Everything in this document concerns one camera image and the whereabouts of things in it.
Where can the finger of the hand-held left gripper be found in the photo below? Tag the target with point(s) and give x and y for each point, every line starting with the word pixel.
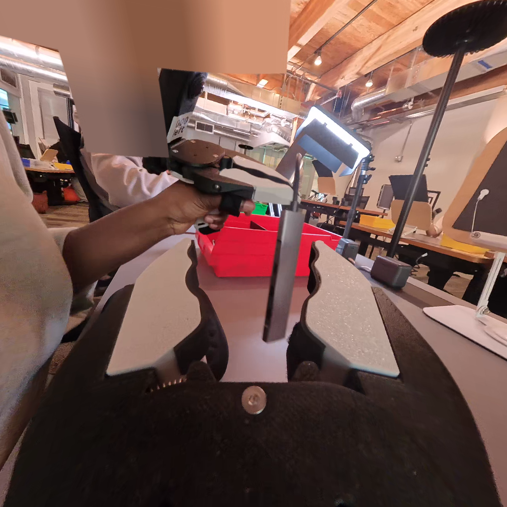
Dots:
pixel 257 163
pixel 273 194

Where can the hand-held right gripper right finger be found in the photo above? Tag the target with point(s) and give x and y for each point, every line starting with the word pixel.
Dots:
pixel 348 321

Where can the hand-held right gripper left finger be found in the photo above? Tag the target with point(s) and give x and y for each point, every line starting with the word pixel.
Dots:
pixel 158 317

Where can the red divided bin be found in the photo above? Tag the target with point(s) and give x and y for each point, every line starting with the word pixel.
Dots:
pixel 237 257

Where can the grey usb hub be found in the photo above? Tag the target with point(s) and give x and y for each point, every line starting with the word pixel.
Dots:
pixel 283 277

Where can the person's left forearm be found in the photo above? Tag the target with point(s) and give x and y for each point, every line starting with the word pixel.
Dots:
pixel 119 233

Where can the person's left hand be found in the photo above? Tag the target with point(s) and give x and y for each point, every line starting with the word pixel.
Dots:
pixel 190 206

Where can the green plastic bin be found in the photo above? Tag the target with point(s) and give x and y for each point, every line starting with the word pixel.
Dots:
pixel 261 208

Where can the small grey box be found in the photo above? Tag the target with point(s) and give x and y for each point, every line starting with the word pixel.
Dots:
pixel 390 273
pixel 347 248

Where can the led light panel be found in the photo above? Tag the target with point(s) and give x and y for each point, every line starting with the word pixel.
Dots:
pixel 328 138

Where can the black light stand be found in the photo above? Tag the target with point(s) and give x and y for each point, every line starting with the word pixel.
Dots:
pixel 358 190

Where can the yellow box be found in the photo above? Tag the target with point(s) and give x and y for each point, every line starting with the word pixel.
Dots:
pixel 372 220
pixel 463 244

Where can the white metal stand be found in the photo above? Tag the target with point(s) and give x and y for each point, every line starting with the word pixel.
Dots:
pixel 455 321

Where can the wooden desk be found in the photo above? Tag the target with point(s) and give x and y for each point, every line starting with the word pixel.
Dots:
pixel 427 239

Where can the black office chair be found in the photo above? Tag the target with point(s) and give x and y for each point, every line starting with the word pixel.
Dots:
pixel 71 150

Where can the black floor lamp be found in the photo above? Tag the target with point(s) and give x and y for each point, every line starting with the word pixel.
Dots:
pixel 467 27

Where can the silver air duct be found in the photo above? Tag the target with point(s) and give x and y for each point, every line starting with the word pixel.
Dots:
pixel 368 99

